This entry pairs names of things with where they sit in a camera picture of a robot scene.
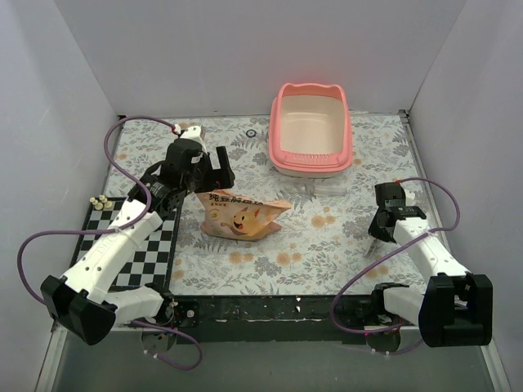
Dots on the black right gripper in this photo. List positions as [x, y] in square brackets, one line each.
[382, 228]

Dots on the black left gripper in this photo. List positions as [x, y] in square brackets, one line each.
[213, 178]

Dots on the orange cat litter bag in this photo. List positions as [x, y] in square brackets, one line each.
[233, 216]

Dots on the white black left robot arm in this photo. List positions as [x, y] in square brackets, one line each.
[80, 299]

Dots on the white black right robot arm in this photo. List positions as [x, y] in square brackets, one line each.
[457, 307]

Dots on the clear plastic litter scoop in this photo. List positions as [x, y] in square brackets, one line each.
[311, 187]

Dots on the pink cat litter box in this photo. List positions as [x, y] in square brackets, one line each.
[310, 131]

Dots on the small brown label strip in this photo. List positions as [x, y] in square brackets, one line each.
[372, 248]

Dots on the floral patterned table mat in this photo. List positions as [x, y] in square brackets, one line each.
[282, 235]

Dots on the cream chess pieces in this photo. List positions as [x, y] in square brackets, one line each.
[101, 202]

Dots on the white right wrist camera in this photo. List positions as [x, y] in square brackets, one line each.
[406, 194]

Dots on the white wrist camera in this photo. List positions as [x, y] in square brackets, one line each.
[191, 132]
[406, 194]

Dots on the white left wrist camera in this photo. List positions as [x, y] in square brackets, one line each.
[191, 132]

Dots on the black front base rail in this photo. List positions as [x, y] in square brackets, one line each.
[212, 319]

